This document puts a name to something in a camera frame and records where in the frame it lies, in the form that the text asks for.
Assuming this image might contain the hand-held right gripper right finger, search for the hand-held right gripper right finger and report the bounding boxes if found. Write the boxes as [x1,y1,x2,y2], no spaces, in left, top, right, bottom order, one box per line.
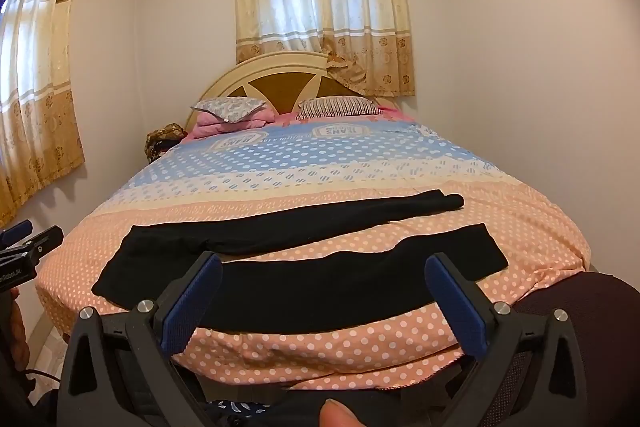
[424,253,588,427]

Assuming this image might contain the pink folded blanket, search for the pink folded blanket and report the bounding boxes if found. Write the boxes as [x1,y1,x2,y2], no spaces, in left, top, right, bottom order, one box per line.
[180,104,293,144]

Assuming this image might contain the striped pillow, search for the striped pillow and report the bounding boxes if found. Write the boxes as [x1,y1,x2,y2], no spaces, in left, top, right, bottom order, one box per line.
[297,96,383,120]

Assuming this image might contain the person's right hand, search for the person's right hand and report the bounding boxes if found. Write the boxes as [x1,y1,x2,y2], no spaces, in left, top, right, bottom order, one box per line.
[320,398,357,427]

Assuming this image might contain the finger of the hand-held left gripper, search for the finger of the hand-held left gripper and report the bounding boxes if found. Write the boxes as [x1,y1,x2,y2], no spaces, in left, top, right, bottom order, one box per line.
[0,220,34,249]
[0,226,65,266]

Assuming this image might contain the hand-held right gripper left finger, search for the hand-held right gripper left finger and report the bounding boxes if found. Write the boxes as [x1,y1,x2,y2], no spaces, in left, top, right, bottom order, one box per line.
[56,251,223,427]

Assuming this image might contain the brown patterned bag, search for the brown patterned bag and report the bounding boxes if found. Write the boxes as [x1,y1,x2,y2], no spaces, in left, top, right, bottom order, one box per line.
[145,123,188,164]

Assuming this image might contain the cream wooden headboard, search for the cream wooden headboard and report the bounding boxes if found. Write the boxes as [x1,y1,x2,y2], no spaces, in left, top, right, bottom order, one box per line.
[184,51,401,130]

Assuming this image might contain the polka dot bed sheet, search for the polka dot bed sheet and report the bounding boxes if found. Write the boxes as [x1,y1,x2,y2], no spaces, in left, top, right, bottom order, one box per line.
[35,116,592,390]

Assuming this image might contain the black pants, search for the black pants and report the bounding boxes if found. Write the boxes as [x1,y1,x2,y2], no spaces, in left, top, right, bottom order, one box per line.
[91,189,510,335]

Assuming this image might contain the beige floral window curtain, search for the beige floral window curtain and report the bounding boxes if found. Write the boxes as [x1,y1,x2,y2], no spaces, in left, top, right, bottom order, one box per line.
[0,0,87,224]
[231,0,416,98]

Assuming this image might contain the black cable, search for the black cable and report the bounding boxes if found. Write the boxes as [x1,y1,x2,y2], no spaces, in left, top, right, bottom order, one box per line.
[19,368,67,390]

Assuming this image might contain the grey patterned pillow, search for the grey patterned pillow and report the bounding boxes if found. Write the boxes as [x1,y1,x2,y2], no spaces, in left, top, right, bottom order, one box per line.
[191,97,267,124]

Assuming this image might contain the blue patterned cloth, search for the blue patterned cloth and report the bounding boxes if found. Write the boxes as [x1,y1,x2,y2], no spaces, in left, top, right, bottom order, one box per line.
[206,398,275,427]

